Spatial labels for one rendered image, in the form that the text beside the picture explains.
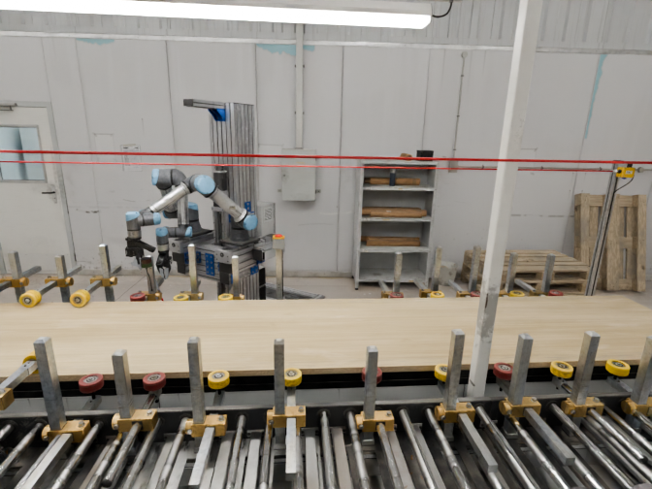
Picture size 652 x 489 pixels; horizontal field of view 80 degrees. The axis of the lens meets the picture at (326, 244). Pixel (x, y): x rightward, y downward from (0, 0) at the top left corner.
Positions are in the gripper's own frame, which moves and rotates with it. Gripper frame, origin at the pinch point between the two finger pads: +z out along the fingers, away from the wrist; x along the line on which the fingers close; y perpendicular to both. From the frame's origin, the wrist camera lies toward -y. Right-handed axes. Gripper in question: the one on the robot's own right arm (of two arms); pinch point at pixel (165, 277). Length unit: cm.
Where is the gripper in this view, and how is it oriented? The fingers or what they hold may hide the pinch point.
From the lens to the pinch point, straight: 295.3
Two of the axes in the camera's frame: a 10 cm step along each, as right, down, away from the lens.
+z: -0.2, 9.6, 2.7
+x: -10.0, 0.0, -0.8
